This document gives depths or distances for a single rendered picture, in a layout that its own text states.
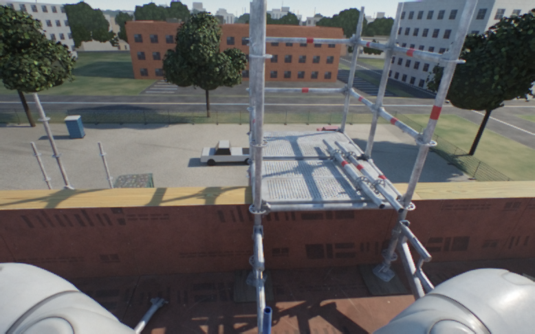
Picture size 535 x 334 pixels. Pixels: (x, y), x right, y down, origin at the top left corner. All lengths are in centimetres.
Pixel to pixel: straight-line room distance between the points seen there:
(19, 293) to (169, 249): 190
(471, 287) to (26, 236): 263
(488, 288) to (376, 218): 188
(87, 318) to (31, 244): 232
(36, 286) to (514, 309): 68
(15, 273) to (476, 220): 287
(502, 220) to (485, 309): 259
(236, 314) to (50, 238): 148
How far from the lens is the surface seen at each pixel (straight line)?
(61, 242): 263
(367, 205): 212
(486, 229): 307
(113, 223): 234
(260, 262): 181
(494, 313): 53
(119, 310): 250
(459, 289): 54
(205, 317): 230
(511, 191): 308
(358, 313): 241
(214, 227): 220
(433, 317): 45
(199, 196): 216
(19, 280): 57
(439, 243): 290
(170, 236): 231
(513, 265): 347
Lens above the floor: 190
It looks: 28 degrees down
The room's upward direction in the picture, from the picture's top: 2 degrees clockwise
